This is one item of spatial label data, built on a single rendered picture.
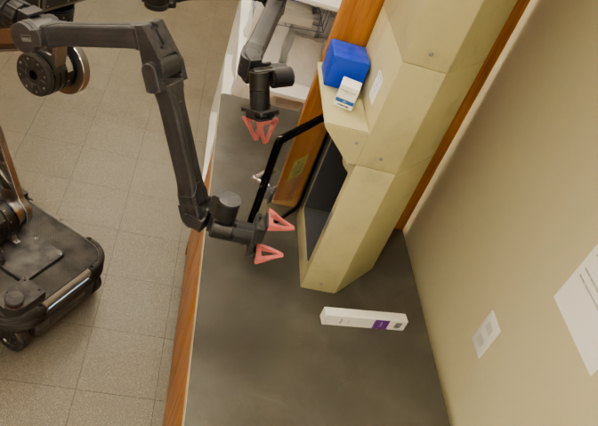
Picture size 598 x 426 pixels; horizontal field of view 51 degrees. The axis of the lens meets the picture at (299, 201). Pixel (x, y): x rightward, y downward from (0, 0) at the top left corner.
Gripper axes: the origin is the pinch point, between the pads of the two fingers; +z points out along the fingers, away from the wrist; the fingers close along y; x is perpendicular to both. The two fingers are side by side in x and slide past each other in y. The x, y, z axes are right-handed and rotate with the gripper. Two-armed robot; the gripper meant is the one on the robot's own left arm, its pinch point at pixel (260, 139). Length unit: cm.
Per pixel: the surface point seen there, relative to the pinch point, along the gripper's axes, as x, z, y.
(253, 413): 34, 52, -43
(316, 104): -20.7, -7.1, -0.3
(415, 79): -10, -24, -47
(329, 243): -5.4, 25.5, -24.7
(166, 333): 0, 106, 74
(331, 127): 2.3, -11.3, -33.0
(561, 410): -7, 37, -96
